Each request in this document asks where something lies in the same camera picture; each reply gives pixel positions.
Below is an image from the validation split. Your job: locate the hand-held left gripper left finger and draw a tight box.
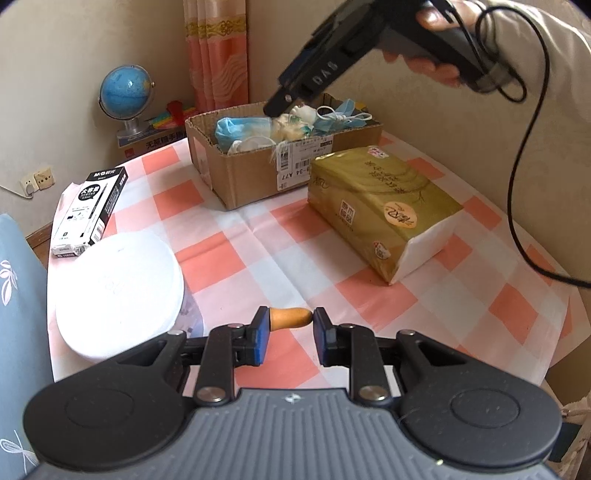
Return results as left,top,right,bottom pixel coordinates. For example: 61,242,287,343
111,307,273,402

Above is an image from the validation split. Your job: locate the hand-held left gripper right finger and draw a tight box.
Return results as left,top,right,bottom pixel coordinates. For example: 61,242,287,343
313,307,478,402

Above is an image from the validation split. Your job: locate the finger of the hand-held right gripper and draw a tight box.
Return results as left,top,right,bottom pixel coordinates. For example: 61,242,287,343
263,88,303,118

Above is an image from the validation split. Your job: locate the cream sachet with tassel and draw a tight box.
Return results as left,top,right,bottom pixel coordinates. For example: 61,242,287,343
270,117,311,162

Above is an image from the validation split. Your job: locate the small orange plush piece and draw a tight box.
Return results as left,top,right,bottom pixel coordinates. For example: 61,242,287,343
270,307,315,331

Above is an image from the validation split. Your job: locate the blue face mask pack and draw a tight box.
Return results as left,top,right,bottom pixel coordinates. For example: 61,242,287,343
215,117,274,149

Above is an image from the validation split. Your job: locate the blue face mask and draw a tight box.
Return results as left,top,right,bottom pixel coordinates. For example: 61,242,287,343
316,98,374,134

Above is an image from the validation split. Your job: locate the brown cardboard box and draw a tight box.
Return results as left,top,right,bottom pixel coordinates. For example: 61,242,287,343
185,92,384,212

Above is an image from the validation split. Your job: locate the person's right forearm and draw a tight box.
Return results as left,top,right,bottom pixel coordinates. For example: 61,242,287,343
478,0,591,114

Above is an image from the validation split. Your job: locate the person's right hand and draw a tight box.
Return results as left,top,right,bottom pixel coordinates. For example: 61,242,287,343
382,0,483,88

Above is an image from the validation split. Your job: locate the pink checked tablecloth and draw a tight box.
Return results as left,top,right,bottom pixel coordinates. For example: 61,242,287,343
46,129,580,384

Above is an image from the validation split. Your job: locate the pink curtain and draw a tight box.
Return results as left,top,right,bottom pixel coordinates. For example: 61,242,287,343
182,0,250,112

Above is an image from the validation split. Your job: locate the rainbow coloured toy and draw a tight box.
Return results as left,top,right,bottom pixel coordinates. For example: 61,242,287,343
144,108,197,128

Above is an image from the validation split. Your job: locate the gold tissue pack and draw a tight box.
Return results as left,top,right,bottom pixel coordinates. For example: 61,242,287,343
307,145,464,287

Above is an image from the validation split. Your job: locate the thin printed book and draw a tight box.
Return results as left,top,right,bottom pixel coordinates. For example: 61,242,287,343
115,126,188,160

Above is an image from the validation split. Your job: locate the blue desk globe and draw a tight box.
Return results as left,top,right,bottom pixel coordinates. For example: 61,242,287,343
99,65,154,139

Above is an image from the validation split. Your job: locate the clear jar with white lid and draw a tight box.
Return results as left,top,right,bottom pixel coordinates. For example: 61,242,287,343
54,231,204,365

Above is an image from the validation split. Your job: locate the black and white carton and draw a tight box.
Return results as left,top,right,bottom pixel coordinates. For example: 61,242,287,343
50,166,129,258

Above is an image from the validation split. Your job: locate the blue printed cushion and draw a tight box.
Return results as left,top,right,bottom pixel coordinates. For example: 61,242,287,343
0,212,55,480

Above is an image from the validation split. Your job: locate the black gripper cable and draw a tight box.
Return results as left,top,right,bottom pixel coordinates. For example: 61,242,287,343
455,0,591,289

